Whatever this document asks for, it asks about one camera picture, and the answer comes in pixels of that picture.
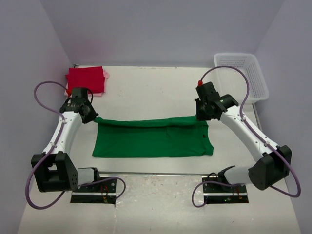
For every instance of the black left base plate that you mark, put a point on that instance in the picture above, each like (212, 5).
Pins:
(102, 193)

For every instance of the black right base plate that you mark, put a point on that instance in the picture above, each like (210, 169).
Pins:
(217, 194)

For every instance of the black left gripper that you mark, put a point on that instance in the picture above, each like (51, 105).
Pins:
(92, 115)

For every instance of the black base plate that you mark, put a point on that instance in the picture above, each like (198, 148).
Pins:
(217, 194)
(102, 193)

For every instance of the white plastic basket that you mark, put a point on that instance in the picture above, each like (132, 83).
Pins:
(231, 82)

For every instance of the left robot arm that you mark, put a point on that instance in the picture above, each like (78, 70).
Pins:
(54, 170)

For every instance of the red folded t shirt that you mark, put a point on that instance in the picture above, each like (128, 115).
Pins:
(85, 81)

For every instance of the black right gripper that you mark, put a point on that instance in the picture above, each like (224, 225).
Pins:
(199, 116)

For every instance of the pink folded t shirt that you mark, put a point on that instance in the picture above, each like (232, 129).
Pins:
(104, 78)

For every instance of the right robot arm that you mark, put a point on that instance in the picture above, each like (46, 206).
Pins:
(270, 159)

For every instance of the green t shirt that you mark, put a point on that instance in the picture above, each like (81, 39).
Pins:
(170, 137)

